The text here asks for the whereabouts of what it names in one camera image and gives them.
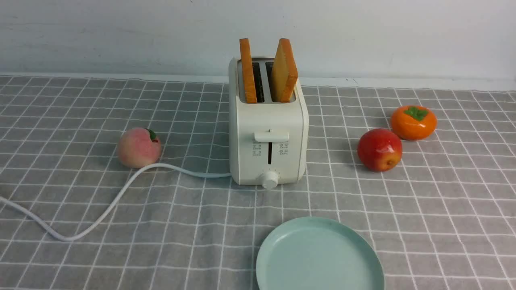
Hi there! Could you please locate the red apple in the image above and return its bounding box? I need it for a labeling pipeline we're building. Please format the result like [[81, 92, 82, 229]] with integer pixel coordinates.
[[357, 128, 402, 172]]

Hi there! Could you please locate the white two-slot toaster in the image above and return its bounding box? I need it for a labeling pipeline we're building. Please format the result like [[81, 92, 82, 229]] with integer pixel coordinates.
[[229, 57, 309, 189]]

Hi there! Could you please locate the grey checked tablecloth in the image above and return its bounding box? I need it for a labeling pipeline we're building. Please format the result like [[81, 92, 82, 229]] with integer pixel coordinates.
[[0, 75, 515, 290]]

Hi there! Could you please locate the white toaster power cable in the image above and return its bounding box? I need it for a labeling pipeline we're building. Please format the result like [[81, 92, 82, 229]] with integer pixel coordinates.
[[0, 163, 232, 242]]

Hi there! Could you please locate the orange persimmon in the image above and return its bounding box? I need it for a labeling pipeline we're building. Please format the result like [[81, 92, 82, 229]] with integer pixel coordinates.
[[390, 105, 437, 141]]

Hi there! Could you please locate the light green plate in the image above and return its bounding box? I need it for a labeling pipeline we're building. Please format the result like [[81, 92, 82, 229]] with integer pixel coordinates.
[[256, 217, 385, 290]]

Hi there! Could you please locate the toast slice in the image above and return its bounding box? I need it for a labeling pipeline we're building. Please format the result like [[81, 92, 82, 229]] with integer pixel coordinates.
[[270, 38, 298, 103], [239, 38, 258, 104]]

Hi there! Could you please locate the pink peach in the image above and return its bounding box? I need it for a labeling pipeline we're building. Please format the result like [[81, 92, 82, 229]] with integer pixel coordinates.
[[117, 127, 162, 169]]

